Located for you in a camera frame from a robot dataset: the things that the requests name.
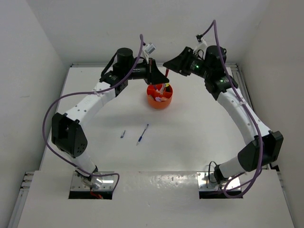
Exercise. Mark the metal mounting plate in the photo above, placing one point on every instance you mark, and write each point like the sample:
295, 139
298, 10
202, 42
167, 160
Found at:
207, 183
79, 183

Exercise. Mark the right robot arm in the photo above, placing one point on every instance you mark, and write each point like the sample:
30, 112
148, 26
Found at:
262, 144

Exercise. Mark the purple highlighter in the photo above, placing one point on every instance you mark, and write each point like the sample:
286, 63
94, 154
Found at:
158, 99

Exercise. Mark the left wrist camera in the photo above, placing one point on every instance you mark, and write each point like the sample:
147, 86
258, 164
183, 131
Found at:
147, 50

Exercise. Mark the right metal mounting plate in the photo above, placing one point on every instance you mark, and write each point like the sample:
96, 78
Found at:
207, 183

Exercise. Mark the orange round container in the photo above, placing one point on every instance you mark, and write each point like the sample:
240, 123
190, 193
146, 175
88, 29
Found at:
159, 96

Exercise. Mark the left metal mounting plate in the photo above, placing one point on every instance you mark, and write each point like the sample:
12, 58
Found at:
79, 183

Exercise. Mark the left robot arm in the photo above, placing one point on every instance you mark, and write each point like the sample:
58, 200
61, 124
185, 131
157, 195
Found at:
68, 128

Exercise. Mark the blue pen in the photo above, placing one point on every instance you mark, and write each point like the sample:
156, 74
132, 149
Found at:
140, 138

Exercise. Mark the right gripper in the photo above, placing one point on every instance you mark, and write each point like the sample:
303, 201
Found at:
180, 63

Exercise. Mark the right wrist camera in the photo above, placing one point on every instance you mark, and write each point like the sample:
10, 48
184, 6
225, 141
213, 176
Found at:
202, 45

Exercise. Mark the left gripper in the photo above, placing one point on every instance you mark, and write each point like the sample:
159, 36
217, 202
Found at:
152, 75

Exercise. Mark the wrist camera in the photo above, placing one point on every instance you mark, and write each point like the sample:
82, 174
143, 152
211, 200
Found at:
202, 45
147, 50

